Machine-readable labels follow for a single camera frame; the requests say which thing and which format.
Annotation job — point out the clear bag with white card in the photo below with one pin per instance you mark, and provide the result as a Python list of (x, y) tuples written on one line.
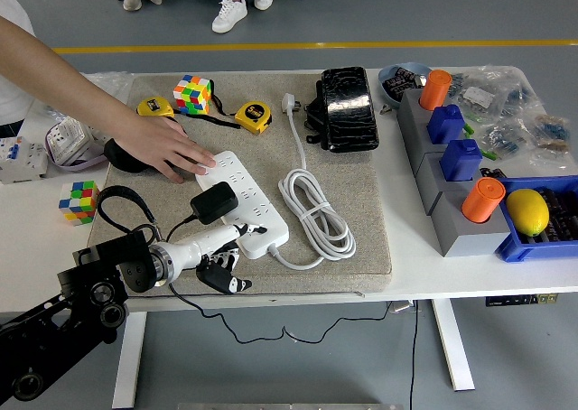
[(476, 96)]

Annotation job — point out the clear bag of blue components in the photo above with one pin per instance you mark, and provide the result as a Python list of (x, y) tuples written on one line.
[(517, 96)]

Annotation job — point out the grey-brown foam mat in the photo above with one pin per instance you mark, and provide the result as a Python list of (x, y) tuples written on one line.
[(266, 157)]

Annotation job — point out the person's left hand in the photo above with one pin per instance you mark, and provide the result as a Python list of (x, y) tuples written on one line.
[(153, 143)]

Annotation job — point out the black cloth pouch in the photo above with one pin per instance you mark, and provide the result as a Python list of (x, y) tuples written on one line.
[(119, 157)]

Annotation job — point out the small multicolour puzzle cube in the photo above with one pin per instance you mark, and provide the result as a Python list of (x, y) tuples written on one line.
[(79, 202)]

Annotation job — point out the white power strip board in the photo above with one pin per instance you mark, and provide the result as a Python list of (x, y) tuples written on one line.
[(253, 189)]

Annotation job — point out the white wall socket panel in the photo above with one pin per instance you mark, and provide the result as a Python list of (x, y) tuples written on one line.
[(68, 141), (99, 134)]

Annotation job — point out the orange cylinder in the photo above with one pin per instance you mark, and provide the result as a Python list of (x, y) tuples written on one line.
[(481, 200), (435, 89)]

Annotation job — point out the blue bowl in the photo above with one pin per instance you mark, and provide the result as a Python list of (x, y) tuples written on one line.
[(385, 78)]

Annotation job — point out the black power adapter plug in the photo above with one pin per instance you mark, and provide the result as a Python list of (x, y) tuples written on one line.
[(214, 202)]

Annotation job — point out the black electronic components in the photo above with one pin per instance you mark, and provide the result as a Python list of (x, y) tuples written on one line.
[(564, 216), (399, 85)]

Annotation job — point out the grey block holder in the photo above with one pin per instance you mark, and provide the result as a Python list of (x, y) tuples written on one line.
[(408, 107), (469, 245), (417, 150), (429, 179)]

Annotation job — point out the person's left forearm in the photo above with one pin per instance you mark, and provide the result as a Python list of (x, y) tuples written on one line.
[(68, 80)]

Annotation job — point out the person's torso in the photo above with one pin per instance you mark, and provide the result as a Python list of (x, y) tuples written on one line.
[(11, 89)]

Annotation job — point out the clear bag of metal screws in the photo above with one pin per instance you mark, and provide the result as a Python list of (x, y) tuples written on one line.
[(113, 82)]

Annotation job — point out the yellow tape measure 5m label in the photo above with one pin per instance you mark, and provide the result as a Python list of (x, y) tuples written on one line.
[(253, 114)]

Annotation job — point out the clear bag of brown resistors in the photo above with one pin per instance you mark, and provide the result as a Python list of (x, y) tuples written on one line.
[(548, 127)]

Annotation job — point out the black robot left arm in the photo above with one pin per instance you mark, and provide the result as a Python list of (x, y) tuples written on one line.
[(45, 333)]

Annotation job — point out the blue plastic bin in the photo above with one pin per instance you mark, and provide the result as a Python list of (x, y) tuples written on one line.
[(515, 247)]

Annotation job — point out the white circuit breaker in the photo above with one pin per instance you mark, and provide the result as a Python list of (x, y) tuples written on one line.
[(22, 157)]

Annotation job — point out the blue block peg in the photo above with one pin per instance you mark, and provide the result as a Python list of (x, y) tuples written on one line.
[(460, 159), (444, 125)]

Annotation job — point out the yellow lemon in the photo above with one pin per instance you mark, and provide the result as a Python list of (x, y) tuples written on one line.
[(528, 211)]

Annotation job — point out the white table leg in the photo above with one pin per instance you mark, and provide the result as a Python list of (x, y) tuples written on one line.
[(454, 347), (128, 360)]

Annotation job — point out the large multicolour puzzle cube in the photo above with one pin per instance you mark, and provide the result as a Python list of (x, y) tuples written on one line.
[(192, 94)]

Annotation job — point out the yellow tape measure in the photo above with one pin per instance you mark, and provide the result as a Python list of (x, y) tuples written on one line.
[(153, 106)]

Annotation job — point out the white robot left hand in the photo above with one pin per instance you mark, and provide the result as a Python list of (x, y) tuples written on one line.
[(203, 245)]

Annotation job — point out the glossy black case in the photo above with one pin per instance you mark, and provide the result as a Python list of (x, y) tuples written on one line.
[(350, 112)]

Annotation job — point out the black table control panel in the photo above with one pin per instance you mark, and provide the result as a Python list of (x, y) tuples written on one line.
[(519, 300)]

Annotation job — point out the clear bag of blue resistors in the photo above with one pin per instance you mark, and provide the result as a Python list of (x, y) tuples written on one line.
[(506, 141)]

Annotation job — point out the small metal clip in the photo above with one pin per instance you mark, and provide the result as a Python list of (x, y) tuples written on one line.
[(386, 109)]

